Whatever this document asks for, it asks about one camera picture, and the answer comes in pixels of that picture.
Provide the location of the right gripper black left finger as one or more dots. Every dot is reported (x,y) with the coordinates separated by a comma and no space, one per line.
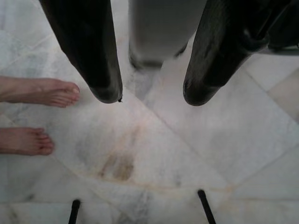
(88,46)

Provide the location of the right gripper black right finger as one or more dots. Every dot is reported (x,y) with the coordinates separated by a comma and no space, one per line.
(215,58)

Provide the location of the bare person foot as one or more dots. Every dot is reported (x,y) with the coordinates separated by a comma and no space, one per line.
(28,142)
(46,93)

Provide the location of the silver robot leg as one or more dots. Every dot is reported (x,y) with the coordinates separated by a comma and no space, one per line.
(158,28)

